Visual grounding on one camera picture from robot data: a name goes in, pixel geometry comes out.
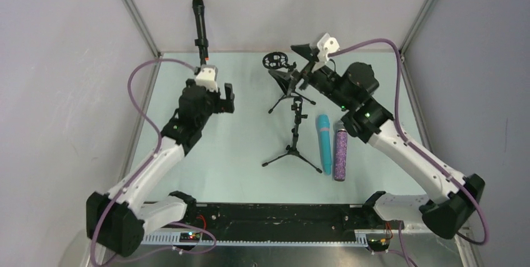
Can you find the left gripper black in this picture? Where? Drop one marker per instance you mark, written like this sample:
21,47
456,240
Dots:
221,102

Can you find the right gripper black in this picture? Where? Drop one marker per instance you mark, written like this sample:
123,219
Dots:
301,72

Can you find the tripod stand with double clamp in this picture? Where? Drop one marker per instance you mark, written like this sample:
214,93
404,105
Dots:
291,149

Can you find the teal blue microphone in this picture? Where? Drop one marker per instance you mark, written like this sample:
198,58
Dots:
323,127

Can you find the round base clip mic stand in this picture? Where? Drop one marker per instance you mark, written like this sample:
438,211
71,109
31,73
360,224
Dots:
202,45

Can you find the black microphone orange end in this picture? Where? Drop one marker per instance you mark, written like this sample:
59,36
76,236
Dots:
199,12

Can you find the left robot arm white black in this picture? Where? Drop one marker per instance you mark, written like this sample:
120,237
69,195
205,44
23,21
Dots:
120,219

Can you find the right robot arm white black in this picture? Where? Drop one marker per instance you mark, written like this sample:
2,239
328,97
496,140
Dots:
450,197

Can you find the purple glitter microphone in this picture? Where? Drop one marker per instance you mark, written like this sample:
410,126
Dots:
340,152

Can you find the tripod stand with shock mount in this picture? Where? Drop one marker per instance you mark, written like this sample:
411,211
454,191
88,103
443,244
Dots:
280,70

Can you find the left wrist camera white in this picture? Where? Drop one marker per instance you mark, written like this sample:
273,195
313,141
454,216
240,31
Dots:
207,78

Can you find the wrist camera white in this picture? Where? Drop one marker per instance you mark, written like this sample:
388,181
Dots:
324,46
207,78

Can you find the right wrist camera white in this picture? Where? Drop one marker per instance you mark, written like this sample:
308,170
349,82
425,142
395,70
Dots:
324,46

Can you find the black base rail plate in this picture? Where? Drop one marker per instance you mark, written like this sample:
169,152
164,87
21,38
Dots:
283,223

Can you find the left aluminium frame post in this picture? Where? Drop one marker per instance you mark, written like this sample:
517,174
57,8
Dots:
141,26

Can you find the aluminium frame post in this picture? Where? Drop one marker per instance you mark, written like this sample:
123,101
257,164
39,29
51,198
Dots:
141,26
426,8

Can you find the right aluminium frame post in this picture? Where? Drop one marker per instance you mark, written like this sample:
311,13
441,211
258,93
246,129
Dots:
426,8

